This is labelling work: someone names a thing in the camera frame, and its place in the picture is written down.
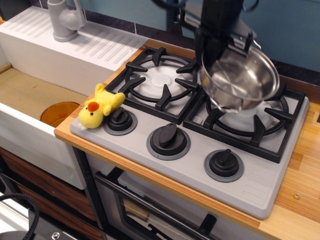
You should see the oven door with handle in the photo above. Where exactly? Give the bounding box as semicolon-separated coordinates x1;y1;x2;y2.
93;166;226;240

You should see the yellow stuffed duck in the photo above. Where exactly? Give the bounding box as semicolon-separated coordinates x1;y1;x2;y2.
77;83;126;130

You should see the black left burner grate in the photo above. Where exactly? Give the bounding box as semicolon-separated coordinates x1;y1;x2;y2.
105;47;201;125

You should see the orange plastic plate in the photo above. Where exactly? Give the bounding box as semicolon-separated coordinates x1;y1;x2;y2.
40;101;80;128

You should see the black middle stove knob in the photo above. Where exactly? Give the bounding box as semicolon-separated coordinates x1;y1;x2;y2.
146;123;191;161

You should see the black left stove knob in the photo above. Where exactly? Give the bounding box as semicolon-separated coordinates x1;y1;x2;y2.
102;107;138;136

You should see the black burner grate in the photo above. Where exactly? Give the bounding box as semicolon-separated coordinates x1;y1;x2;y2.
183;82;307;164
105;47;201;125

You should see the stainless steel pan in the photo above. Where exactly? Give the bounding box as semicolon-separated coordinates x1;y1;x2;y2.
199;39;280;113

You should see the grey toy faucet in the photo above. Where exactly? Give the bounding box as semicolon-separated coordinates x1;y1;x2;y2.
47;0;86;42

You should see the black right burner grate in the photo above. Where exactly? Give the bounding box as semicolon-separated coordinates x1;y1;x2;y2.
183;82;307;164

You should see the white toy sink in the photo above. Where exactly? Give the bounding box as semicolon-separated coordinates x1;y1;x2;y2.
0;6;147;190

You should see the grey toy stove top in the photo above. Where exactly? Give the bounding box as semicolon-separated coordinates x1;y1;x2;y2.
69;46;311;220

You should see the black braided cable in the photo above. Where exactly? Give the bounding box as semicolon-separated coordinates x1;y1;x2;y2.
0;192;40;240

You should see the black right stove knob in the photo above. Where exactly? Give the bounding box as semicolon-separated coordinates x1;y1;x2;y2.
204;149;245;183

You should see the wooden drawer cabinet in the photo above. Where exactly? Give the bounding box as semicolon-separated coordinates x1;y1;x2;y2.
0;148;105;240

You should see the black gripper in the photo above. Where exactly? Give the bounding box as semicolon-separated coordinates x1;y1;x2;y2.
179;0;258;67

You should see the black stove knob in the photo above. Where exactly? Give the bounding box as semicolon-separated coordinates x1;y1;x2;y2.
102;107;138;136
204;149;245;183
146;123;191;161

